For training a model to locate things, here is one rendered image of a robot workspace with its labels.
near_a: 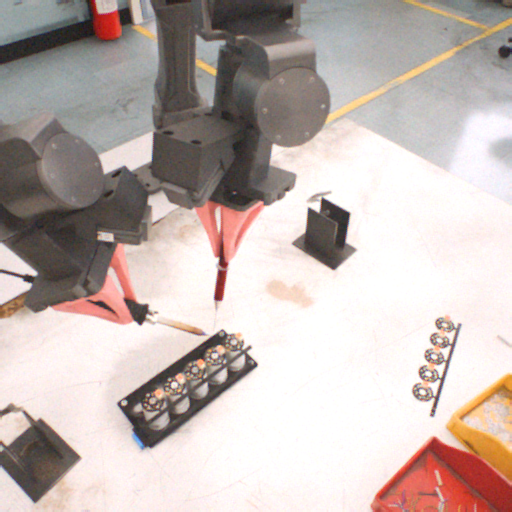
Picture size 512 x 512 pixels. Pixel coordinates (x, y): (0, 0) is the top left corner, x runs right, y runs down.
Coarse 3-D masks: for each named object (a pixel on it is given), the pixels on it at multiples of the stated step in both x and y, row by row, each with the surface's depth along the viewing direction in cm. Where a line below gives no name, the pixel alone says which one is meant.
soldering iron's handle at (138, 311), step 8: (24, 280) 51; (32, 280) 52; (96, 304) 53; (104, 304) 53; (128, 304) 54; (136, 304) 54; (144, 304) 55; (136, 312) 54; (144, 312) 54; (136, 320) 54; (144, 320) 54
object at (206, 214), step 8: (208, 200) 48; (200, 208) 49; (208, 208) 48; (200, 216) 49; (208, 216) 49; (208, 224) 50; (208, 232) 51; (216, 232) 51; (216, 240) 52; (216, 248) 52; (216, 256) 53
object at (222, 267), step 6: (222, 240) 52; (222, 246) 53; (222, 252) 53; (222, 258) 53; (216, 264) 54; (222, 264) 53; (228, 264) 54; (222, 270) 54; (216, 276) 55; (222, 276) 54; (216, 282) 55; (222, 282) 55; (216, 288) 55; (222, 288) 55; (216, 294) 55; (222, 294) 55; (216, 300) 56; (222, 300) 56
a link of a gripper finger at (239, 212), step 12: (216, 192) 47; (228, 192) 47; (228, 204) 47; (240, 204) 46; (252, 204) 48; (228, 216) 47; (240, 216) 47; (252, 216) 52; (228, 228) 49; (240, 228) 52; (228, 240) 50; (240, 240) 53; (228, 252) 51
